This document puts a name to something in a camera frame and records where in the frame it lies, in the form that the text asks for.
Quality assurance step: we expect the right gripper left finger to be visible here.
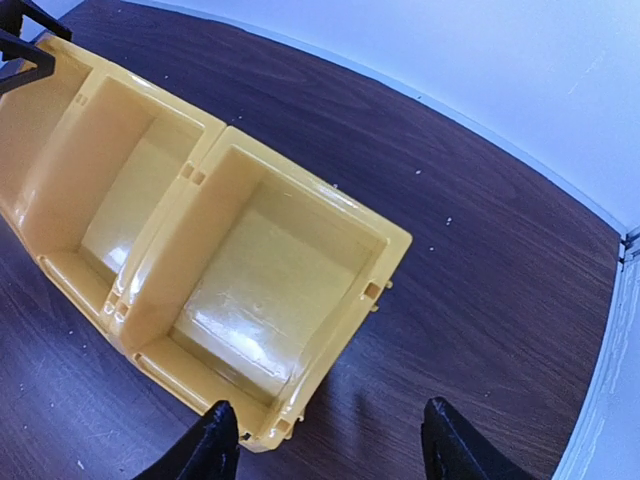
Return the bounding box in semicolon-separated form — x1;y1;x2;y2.
136;400;240;480

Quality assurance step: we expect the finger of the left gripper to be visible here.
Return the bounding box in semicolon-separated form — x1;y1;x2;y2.
1;0;72;94

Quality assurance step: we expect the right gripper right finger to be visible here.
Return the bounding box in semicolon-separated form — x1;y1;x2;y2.
421;397;534;480

